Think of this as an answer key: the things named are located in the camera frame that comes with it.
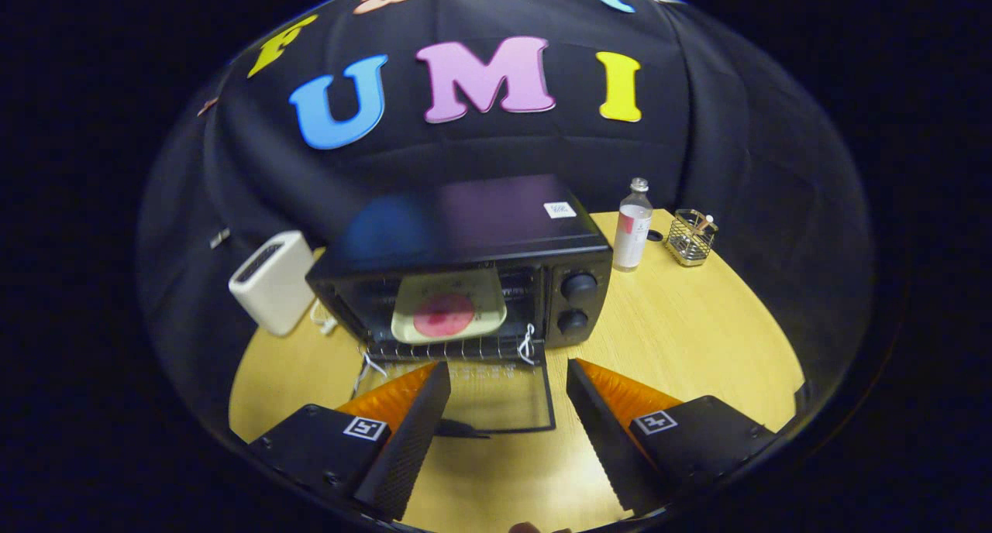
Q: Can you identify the cream square plate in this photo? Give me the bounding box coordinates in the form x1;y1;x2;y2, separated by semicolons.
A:
390;268;508;345

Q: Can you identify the black toaster oven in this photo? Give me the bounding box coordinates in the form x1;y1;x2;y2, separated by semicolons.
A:
305;174;615;440

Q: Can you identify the metal wire holder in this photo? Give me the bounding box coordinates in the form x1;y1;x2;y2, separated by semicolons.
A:
665;209;719;268

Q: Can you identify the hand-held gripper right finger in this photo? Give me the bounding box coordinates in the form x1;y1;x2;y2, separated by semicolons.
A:
566;357;779;518

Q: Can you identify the clear glass bottle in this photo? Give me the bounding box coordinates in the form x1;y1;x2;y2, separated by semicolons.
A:
612;177;654;273

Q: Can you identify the white toaster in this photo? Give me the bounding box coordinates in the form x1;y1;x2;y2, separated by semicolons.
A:
228;230;316;338

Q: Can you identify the pink round food slice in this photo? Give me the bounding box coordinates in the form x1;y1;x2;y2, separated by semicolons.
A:
412;291;476;339

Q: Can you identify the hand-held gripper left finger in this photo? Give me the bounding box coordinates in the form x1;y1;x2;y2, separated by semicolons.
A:
248;361;453;522

